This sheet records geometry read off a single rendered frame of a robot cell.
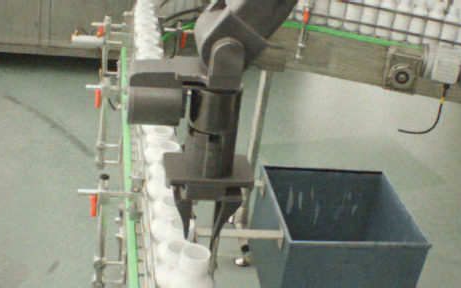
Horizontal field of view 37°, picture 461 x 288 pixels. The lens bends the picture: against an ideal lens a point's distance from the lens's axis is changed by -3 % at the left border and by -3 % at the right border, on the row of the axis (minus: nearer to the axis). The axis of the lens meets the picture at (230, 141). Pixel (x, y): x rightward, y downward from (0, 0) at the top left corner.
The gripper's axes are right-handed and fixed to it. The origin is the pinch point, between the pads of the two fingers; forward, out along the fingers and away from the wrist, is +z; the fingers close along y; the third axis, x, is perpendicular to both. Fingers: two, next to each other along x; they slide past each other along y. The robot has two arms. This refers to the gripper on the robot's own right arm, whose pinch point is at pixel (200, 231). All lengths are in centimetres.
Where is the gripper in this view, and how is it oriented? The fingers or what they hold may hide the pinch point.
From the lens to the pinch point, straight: 87.3
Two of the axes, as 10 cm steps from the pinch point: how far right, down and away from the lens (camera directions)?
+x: 1.5, 4.6, -8.8
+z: -1.2, 8.9, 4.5
